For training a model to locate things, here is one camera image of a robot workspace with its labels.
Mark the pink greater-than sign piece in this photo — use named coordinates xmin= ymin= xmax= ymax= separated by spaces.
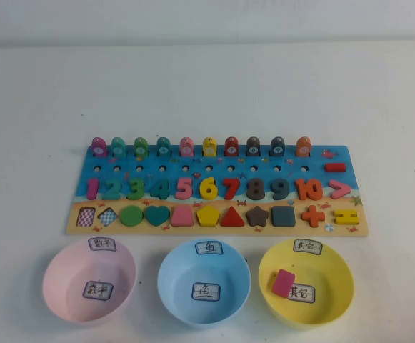
xmin=328 ymin=178 xmax=353 ymax=200

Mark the red fish peg seven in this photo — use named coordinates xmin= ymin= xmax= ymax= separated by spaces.
xmin=224 ymin=136 xmax=240 ymax=157

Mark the slate number nine piece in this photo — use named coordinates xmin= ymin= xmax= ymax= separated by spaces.
xmin=271 ymin=177 xmax=291 ymax=201

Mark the slate square piece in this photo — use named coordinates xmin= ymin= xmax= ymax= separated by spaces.
xmin=271 ymin=206 xmax=296 ymax=228

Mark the colourful wooden puzzle board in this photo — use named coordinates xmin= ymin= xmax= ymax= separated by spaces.
xmin=65 ymin=144 xmax=369 ymax=237

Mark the paper label on blue rim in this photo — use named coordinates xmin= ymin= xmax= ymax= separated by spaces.
xmin=194 ymin=240 xmax=224 ymax=256

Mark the mint number two piece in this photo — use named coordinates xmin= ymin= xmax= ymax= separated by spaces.
xmin=102 ymin=177 xmax=122 ymax=201

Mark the brown star piece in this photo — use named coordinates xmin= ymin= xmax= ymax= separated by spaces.
xmin=245 ymin=205 xmax=270 ymax=228

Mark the pink number five piece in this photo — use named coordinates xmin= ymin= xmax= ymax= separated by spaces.
xmin=174 ymin=177 xmax=194 ymax=201

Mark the magenta fish peg one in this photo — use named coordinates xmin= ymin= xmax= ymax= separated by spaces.
xmin=91 ymin=136 xmax=108 ymax=158

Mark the paper label on pink rim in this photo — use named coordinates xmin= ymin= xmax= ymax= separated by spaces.
xmin=87 ymin=237 xmax=117 ymax=253

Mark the pink rectangle puzzle piece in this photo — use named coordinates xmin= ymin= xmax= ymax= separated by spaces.
xmin=271 ymin=268 xmax=297 ymax=297

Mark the pink fish peg five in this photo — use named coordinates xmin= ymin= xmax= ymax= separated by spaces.
xmin=179 ymin=136 xmax=195 ymax=157

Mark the teal fish peg four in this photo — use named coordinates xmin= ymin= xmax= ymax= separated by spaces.
xmin=156 ymin=136 xmax=172 ymax=157

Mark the brown number eight piece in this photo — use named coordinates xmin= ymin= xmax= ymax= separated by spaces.
xmin=246 ymin=177 xmax=266 ymax=200

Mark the magenta number one piece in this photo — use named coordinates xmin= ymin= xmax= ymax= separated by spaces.
xmin=86 ymin=177 xmax=99 ymax=200

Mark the yellow fish peg six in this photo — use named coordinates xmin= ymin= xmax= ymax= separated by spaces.
xmin=202 ymin=136 xmax=218 ymax=157

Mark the paper label inside blue bowl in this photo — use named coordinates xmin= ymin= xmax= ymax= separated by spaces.
xmin=191 ymin=282 xmax=222 ymax=303

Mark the pink trapezoid piece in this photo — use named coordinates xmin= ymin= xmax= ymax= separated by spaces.
xmin=170 ymin=206 xmax=194 ymax=227

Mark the yellow pentagon piece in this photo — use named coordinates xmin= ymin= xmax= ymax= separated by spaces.
xmin=196 ymin=205 xmax=222 ymax=228

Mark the pink plastic bowl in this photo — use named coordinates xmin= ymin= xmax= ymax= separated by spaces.
xmin=41 ymin=237 xmax=137 ymax=324

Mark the paper label inside pink bowl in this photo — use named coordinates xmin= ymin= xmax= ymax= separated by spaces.
xmin=82 ymin=280 xmax=114 ymax=302

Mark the red triangle piece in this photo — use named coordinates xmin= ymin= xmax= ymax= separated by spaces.
xmin=219 ymin=206 xmax=246 ymax=228

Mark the green number three piece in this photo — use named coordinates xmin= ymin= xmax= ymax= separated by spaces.
xmin=126 ymin=177 xmax=146 ymax=201

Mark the green fish peg three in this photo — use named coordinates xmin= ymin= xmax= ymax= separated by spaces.
xmin=133 ymin=136 xmax=149 ymax=158

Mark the paper label inside yellow bowl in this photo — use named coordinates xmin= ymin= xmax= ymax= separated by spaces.
xmin=287 ymin=284 xmax=316 ymax=304

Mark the yellow plastic bowl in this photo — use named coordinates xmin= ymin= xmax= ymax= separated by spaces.
xmin=258 ymin=238 xmax=356 ymax=329

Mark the mint fish peg two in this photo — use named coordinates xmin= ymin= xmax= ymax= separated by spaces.
xmin=110 ymin=136 xmax=127 ymax=158

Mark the yellow equals sign piece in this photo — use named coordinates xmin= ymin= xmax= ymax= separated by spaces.
xmin=334 ymin=209 xmax=359 ymax=226

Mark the orange fish peg ten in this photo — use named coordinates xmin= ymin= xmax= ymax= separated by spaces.
xmin=295 ymin=136 xmax=312 ymax=157

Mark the brown fish peg eight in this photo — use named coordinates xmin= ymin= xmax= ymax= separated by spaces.
xmin=245 ymin=136 xmax=261 ymax=157

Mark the teal number four piece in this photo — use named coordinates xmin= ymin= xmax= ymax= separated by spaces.
xmin=149 ymin=177 xmax=171 ymax=200

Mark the slate fish peg nine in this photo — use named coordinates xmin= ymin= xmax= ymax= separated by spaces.
xmin=270 ymin=136 xmax=286 ymax=157

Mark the green circle piece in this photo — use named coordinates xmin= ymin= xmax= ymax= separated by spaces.
xmin=119 ymin=205 xmax=145 ymax=227

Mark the orange plus sign piece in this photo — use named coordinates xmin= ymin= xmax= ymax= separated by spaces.
xmin=300 ymin=205 xmax=326 ymax=228

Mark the paper label on yellow rim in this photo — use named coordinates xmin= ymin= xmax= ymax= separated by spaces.
xmin=293 ymin=238 xmax=324 ymax=255

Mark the yellow number six piece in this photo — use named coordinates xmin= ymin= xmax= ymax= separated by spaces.
xmin=199 ymin=177 xmax=219 ymax=200

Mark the blue plastic bowl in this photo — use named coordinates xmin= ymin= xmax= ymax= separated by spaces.
xmin=156 ymin=238 xmax=251 ymax=328

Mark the orange number ten piece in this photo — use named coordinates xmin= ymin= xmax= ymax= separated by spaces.
xmin=294 ymin=177 xmax=324 ymax=201

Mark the red number seven piece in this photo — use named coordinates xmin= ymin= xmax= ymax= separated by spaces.
xmin=221 ymin=177 xmax=243 ymax=200

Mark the teal heart piece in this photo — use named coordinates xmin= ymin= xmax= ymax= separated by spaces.
xmin=144 ymin=205 xmax=171 ymax=227

